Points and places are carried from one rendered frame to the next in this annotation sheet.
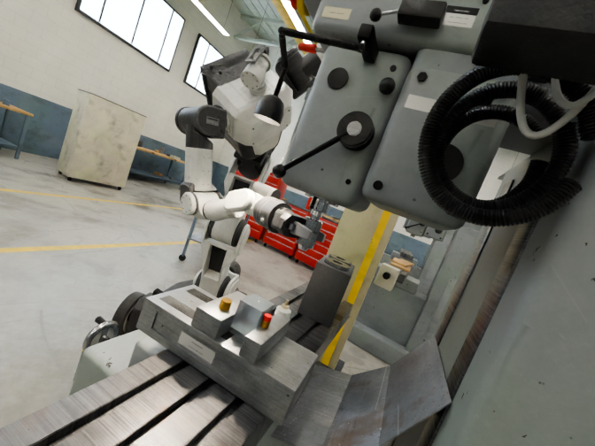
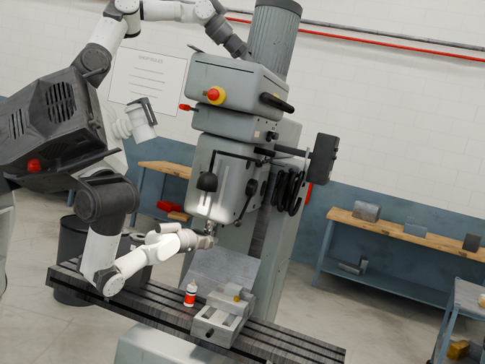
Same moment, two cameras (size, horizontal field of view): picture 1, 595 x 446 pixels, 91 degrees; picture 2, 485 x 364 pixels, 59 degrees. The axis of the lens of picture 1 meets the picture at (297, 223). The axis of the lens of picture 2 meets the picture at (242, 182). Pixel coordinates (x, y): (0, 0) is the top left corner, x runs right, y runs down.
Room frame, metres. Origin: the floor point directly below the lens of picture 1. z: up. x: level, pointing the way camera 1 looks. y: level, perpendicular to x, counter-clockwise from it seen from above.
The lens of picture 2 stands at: (0.76, 1.61, 1.70)
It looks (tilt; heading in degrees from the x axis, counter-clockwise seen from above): 8 degrees down; 265
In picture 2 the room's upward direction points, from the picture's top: 13 degrees clockwise
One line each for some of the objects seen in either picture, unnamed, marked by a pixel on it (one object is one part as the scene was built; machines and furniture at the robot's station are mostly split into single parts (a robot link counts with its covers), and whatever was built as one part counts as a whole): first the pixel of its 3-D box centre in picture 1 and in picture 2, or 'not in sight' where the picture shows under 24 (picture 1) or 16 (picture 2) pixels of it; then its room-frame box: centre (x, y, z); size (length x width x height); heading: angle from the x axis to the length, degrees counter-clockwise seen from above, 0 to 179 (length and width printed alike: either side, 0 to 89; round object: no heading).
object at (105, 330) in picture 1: (109, 342); not in sight; (0.88, 0.43, 0.63); 0.16 x 0.12 x 0.12; 70
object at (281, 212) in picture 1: (284, 221); (190, 240); (0.77, 0.03, 1.22); 0.13 x 0.12 x 0.10; 138
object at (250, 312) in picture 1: (253, 315); (232, 292); (0.57, 0.02, 1.04); 0.06 x 0.05 x 0.06; 162
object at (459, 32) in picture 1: (398, 49); (237, 124); (0.69, -0.07, 1.68); 0.34 x 0.24 x 0.10; 70
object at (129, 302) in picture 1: (130, 313); not in sight; (1.28, 0.58, 0.50); 0.20 x 0.05 x 0.20; 178
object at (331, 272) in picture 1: (328, 285); (125, 255); (1.03, -0.19, 1.03); 0.22 x 0.12 x 0.20; 167
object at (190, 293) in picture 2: (280, 319); (190, 292); (0.73, -0.05, 0.98); 0.04 x 0.04 x 0.11
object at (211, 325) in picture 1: (227, 311); (226, 303); (0.59, 0.07, 1.02); 0.15 x 0.06 x 0.04; 162
